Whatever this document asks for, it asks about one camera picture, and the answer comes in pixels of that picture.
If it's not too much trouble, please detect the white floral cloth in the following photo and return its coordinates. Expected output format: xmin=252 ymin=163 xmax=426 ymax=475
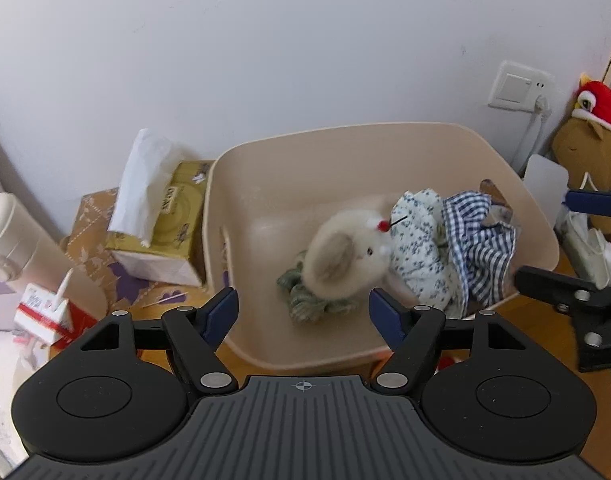
xmin=388 ymin=189 xmax=469 ymax=311

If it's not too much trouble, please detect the yellow tissue box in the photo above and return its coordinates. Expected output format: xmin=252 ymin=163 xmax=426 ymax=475
xmin=105 ymin=160 xmax=216 ymax=288

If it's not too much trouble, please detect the white plug with cable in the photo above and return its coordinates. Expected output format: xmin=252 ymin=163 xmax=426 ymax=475
xmin=510 ymin=95 xmax=551 ymax=176

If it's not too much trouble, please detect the pale blue crumpled cloth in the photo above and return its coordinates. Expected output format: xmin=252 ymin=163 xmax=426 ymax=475
xmin=560 ymin=210 xmax=611 ymax=291

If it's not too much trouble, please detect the red plush hat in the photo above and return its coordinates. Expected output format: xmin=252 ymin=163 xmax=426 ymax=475
xmin=571 ymin=72 xmax=611 ymax=138

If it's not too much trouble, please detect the beige plastic storage bin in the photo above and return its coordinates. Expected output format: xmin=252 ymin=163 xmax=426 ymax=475
xmin=202 ymin=121 xmax=560 ymax=371

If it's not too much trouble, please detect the white tissue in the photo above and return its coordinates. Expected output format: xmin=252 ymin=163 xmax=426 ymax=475
xmin=108 ymin=128 xmax=186 ymax=248

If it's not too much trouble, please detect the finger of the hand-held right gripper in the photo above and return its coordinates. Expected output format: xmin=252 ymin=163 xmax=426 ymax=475
xmin=514 ymin=265 xmax=611 ymax=348
xmin=565 ymin=187 xmax=611 ymax=218

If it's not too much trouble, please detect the green knitted piece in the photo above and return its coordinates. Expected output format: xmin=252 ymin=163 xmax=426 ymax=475
xmin=276 ymin=250 xmax=366 ymax=326

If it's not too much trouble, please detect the white wall switch socket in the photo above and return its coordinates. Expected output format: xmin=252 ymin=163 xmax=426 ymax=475
xmin=488 ymin=60 xmax=556 ymax=111

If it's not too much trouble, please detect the white plastic panel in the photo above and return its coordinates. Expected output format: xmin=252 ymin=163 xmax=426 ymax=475
xmin=523 ymin=154 xmax=570 ymax=231

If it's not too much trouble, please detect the wooden toothpick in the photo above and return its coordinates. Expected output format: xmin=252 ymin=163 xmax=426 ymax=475
xmin=141 ymin=290 xmax=191 ymax=308

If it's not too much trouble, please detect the brown plush toy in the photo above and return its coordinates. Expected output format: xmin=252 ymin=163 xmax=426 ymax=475
xmin=551 ymin=110 xmax=611 ymax=233

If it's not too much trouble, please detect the white plush rabbit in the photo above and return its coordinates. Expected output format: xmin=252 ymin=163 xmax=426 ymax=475
xmin=302 ymin=205 xmax=421 ymax=306

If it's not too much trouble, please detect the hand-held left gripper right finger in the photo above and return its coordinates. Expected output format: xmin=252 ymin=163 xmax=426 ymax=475
xmin=368 ymin=287 xmax=532 ymax=395

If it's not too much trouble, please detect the white drinking straw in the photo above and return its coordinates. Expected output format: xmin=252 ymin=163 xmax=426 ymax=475
xmin=52 ymin=268 xmax=73 ymax=311

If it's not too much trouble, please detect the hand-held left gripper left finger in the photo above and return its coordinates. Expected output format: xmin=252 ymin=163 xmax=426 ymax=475
xmin=80 ymin=287 xmax=240 ymax=396

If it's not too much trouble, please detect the white thermos bottle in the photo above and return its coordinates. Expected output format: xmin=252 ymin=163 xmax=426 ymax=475
xmin=0 ymin=192 xmax=108 ymax=316

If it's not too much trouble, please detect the red milk carton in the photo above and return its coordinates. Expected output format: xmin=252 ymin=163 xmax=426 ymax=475
xmin=12 ymin=282 xmax=101 ymax=351

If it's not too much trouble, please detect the wooden desk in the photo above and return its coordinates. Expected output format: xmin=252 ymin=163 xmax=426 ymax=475
xmin=48 ymin=250 xmax=611 ymax=480

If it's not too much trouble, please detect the brown patterned flat box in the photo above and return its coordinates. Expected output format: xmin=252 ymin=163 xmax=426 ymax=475
xmin=60 ymin=187 xmax=226 ymax=311

